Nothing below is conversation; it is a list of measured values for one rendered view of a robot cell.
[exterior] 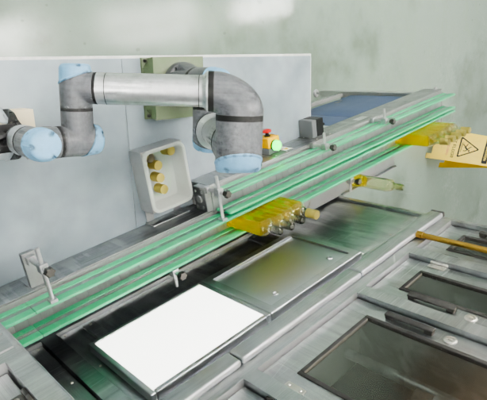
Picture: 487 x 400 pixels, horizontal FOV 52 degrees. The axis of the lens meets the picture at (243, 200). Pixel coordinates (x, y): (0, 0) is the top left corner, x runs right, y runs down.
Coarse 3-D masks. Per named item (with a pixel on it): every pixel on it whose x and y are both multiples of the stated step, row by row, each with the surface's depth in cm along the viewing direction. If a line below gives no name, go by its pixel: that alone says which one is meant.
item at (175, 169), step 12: (168, 144) 171; (180, 144) 175; (144, 156) 166; (156, 156) 177; (168, 156) 181; (180, 156) 178; (144, 168) 167; (168, 168) 182; (180, 168) 180; (168, 180) 182; (180, 180) 183; (156, 192) 180; (168, 192) 183; (180, 192) 185; (192, 192) 182; (156, 204) 178; (168, 204) 177; (180, 204) 179
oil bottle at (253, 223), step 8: (240, 216) 183; (248, 216) 182; (256, 216) 181; (264, 216) 180; (232, 224) 188; (240, 224) 184; (248, 224) 180; (256, 224) 177; (264, 224) 175; (272, 224) 177; (248, 232) 182; (256, 232) 179; (264, 232) 176
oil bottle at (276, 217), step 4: (256, 208) 190; (260, 208) 190; (252, 212) 187; (256, 212) 186; (260, 212) 186; (264, 212) 185; (268, 212) 185; (272, 212) 184; (276, 212) 184; (268, 216) 181; (272, 216) 181; (276, 216) 180; (280, 216) 181; (272, 220) 179; (276, 220) 179; (280, 220) 180; (284, 220) 181; (276, 224) 179
